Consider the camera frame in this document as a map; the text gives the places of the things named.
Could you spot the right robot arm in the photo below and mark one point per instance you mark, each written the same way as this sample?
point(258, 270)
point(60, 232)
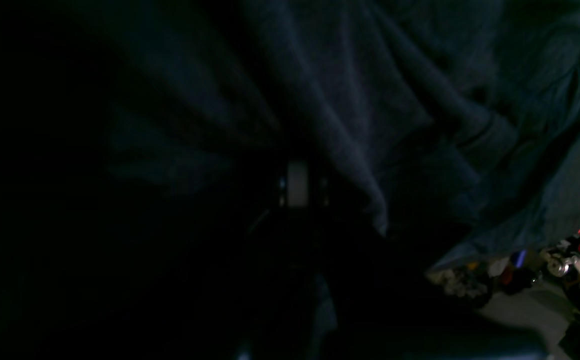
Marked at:
point(533, 288)

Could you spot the dark grey T-shirt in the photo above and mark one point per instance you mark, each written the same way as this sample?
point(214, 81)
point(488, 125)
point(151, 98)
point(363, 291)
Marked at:
point(460, 116)

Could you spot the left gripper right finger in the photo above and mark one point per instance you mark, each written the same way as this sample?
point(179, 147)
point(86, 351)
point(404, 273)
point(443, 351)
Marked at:
point(325, 203)

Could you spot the black table cloth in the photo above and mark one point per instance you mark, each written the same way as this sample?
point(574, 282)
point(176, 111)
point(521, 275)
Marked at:
point(95, 250)

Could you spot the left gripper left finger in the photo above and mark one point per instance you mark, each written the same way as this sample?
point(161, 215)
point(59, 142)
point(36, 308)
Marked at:
point(272, 221)

